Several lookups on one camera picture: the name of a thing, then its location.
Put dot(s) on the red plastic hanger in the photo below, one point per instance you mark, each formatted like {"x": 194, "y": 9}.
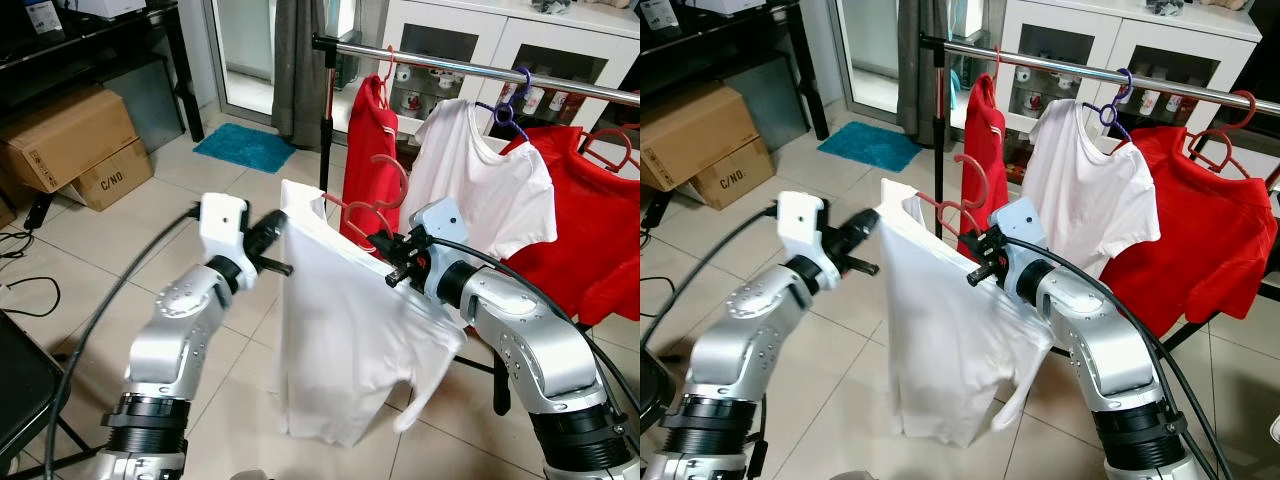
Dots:
{"x": 390, "y": 62}
{"x": 405, "y": 182}
{"x": 600, "y": 138}
{"x": 987, "y": 180}
{"x": 998, "y": 62}
{"x": 1250, "y": 105}

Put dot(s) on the white T-shirt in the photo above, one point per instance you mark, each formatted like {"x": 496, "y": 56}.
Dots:
{"x": 340, "y": 330}
{"x": 950, "y": 340}
{"x": 1085, "y": 190}
{"x": 480, "y": 190}

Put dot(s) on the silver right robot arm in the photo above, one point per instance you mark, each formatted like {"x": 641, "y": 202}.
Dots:
{"x": 1100, "y": 340}
{"x": 530, "y": 340}

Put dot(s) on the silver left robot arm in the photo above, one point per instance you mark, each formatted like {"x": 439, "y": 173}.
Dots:
{"x": 170, "y": 330}
{"x": 740, "y": 330}

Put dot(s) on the purple plastic hanger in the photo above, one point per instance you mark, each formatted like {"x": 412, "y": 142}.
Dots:
{"x": 1108, "y": 113}
{"x": 505, "y": 115}

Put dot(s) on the teal floor mat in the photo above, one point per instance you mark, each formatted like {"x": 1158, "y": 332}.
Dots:
{"x": 245, "y": 147}
{"x": 870, "y": 145}

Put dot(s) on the red T-shirt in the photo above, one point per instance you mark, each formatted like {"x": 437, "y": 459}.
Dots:
{"x": 1190, "y": 230}
{"x": 985, "y": 130}
{"x": 590, "y": 220}
{"x": 365, "y": 140}

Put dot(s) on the small printed cardboard box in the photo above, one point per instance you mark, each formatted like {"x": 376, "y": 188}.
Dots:
{"x": 115, "y": 180}
{"x": 740, "y": 178}

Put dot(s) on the grey curtain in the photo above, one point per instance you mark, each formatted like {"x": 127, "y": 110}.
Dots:
{"x": 300, "y": 70}
{"x": 912, "y": 70}

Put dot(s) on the metal clothes rack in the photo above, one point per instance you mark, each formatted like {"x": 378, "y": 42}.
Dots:
{"x": 450, "y": 67}
{"x": 1050, "y": 66}

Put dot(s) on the large brown cardboard box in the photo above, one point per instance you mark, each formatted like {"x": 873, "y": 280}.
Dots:
{"x": 690, "y": 135}
{"x": 65, "y": 135}

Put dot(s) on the white glass-door cabinet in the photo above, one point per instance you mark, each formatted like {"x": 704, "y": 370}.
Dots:
{"x": 440, "y": 12}
{"x": 1060, "y": 12}

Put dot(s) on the black desk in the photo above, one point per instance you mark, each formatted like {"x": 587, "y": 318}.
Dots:
{"x": 720, "y": 35}
{"x": 110, "y": 35}

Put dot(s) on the black folding chair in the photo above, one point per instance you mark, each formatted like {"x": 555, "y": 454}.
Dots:
{"x": 20, "y": 380}
{"x": 655, "y": 385}

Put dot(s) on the white printed box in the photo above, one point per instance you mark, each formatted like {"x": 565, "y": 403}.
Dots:
{"x": 660, "y": 14}
{"x": 42, "y": 17}

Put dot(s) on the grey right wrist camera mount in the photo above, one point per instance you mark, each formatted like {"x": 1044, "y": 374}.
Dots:
{"x": 440, "y": 225}
{"x": 1022, "y": 225}

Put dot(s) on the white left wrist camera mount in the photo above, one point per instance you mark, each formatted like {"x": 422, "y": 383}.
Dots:
{"x": 222, "y": 225}
{"x": 800, "y": 222}

